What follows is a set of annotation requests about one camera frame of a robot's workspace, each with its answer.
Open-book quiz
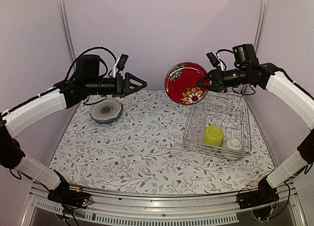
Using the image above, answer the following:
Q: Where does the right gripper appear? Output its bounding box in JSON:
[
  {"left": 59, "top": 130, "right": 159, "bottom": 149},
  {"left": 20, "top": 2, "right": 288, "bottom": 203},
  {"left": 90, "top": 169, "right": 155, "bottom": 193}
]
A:
[{"left": 195, "top": 65, "right": 249, "bottom": 93}]

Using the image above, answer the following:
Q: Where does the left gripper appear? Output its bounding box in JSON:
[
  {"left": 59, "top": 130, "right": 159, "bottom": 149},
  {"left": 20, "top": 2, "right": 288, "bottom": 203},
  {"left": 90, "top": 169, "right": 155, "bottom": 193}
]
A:
[{"left": 85, "top": 72, "right": 147, "bottom": 98}]

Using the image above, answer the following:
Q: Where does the dark red patterned plate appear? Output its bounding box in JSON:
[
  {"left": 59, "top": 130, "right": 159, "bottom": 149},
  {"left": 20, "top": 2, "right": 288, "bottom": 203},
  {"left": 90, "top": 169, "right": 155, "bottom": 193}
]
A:
[{"left": 164, "top": 62, "right": 208, "bottom": 106}]

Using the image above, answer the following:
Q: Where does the white cream plate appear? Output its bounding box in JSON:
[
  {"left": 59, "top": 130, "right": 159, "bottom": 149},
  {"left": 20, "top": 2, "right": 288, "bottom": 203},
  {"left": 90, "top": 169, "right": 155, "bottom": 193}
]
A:
[{"left": 90, "top": 98, "right": 123, "bottom": 123}]

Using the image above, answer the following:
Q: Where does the pale green flower plate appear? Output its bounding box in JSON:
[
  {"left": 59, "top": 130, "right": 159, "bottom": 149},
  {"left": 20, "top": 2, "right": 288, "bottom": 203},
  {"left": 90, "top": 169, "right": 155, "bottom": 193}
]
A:
[{"left": 90, "top": 107, "right": 123, "bottom": 123}]

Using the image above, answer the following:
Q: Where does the blue polka dot plate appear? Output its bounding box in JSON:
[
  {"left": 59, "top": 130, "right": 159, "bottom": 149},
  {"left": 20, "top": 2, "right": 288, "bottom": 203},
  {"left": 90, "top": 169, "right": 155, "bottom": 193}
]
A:
[{"left": 92, "top": 114, "right": 121, "bottom": 124}]

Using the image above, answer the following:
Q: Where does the white small bowl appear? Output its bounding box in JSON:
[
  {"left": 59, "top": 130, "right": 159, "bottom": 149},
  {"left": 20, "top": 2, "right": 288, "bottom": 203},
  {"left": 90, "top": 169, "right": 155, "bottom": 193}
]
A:
[{"left": 221, "top": 138, "right": 243, "bottom": 154}]

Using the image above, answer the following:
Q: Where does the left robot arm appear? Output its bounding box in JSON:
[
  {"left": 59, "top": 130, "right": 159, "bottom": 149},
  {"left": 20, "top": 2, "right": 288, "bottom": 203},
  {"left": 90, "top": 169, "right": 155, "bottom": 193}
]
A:
[{"left": 0, "top": 73, "right": 147, "bottom": 203}]

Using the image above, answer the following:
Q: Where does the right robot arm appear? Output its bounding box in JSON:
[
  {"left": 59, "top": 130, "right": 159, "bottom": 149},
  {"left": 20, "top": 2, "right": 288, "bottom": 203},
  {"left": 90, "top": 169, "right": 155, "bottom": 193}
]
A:
[{"left": 196, "top": 63, "right": 314, "bottom": 204}]

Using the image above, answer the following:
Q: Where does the clear glass cup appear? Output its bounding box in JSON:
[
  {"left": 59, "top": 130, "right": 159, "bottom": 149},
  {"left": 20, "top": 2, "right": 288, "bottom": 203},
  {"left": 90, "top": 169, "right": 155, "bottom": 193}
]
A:
[
  {"left": 191, "top": 109, "right": 208, "bottom": 126},
  {"left": 189, "top": 127, "right": 206, "bottom": 142}
]

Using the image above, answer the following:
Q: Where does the lime green bowl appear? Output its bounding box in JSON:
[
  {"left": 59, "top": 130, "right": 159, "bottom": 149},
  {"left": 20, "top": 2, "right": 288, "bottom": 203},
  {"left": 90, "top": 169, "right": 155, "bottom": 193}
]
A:
[{"left": 204, "top": 126, "right": 224, "bottom": 146}]

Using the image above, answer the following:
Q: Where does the floral tablecloth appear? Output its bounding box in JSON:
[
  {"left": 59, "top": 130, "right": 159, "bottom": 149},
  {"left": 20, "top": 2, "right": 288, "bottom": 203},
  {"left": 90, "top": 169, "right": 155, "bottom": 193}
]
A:
[{"left": 50, "top": 90, "right": 274, "bottom": 195}]

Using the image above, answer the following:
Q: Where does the wire dish rack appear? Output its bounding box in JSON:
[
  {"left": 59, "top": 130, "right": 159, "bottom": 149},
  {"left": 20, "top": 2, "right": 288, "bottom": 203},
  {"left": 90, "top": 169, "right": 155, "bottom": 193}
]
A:
[{"left": 183, "top": 92, "right": 252, "bottom": 160}]

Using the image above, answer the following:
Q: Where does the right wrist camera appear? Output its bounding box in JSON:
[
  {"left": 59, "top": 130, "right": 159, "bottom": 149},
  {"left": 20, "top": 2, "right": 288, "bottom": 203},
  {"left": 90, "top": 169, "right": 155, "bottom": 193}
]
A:
[{"left": 232, "top": 44, "right": 257, "bottom": 64}]

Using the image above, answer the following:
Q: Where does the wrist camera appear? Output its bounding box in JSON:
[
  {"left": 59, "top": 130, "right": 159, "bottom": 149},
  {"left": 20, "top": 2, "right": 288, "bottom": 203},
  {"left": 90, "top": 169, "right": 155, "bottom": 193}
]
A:
[
  {"left": 232, "top": 44, "right": 257, "bottom": 64},
  {"left": 76, "top": 55, "right": 100, "bottom": 78}
]

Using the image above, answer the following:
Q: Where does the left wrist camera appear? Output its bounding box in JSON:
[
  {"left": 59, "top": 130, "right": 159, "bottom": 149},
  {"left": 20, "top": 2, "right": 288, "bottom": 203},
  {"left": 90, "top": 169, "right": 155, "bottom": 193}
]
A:
[{"left": 76, "top": 55, "right": 100, "bottom": 78}]

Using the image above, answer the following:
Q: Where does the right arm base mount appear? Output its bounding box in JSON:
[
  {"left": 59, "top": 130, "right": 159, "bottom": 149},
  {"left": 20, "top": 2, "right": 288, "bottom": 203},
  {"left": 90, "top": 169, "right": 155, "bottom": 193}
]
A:
[{"left": 236, "top": 179, "right": 279, "bottom": 221}]

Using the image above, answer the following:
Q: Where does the front aluminium rail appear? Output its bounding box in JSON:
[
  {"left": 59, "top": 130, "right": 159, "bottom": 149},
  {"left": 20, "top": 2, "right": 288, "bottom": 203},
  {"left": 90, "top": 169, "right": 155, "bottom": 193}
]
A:
[{"left": 21, "top": 183, "right": 309, "bottom": 226}]

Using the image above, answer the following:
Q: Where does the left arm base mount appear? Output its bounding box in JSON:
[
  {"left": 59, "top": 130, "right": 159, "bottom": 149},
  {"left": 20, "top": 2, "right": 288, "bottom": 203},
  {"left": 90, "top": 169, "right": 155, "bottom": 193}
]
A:
[{"left": 48, "top": 171, "right": 93, "bottom": 209}]

